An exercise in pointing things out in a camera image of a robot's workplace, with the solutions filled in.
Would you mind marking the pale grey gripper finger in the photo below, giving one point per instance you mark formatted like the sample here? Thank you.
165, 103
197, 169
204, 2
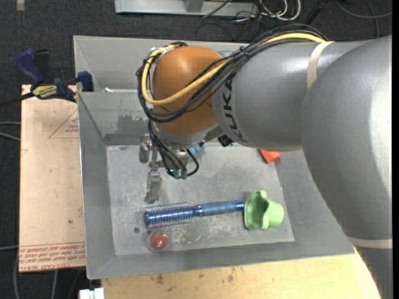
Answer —
153, 190
144, 153

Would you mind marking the pale blue small thing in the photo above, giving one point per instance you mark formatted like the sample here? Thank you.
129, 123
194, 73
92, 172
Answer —
197, 150

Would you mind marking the blue round hairbrush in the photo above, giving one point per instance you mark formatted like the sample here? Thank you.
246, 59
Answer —
170, 215

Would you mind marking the red ball in clear shell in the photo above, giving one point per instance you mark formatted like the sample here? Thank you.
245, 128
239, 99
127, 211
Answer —
158, 241

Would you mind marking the grey metal bin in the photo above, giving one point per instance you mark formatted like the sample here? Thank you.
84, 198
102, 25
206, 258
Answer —
99, 182

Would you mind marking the orange block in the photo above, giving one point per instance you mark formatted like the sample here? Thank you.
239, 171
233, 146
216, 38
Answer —
270, 156

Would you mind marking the brown cardboard board, red print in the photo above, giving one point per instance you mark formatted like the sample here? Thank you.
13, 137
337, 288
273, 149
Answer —
50, 179

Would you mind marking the green flower-shaped cup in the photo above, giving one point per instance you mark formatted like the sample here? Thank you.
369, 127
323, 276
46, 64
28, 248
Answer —
265, 212

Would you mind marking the black cylinder on white bracket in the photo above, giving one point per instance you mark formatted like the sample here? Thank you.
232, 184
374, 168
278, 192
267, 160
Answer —
225, 140

